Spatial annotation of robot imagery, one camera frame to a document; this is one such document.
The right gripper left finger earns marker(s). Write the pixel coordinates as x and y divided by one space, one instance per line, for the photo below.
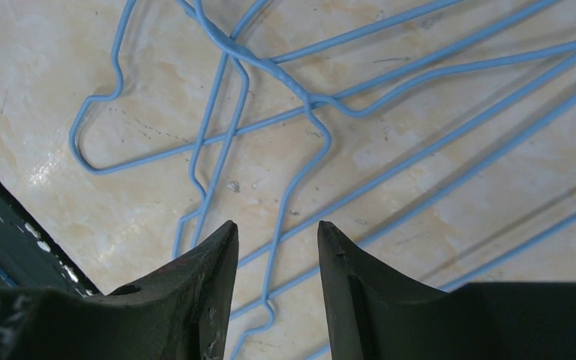
179 311

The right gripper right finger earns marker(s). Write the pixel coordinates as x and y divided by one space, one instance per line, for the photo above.
375 312

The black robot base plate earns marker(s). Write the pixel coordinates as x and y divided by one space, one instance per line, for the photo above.
29 256

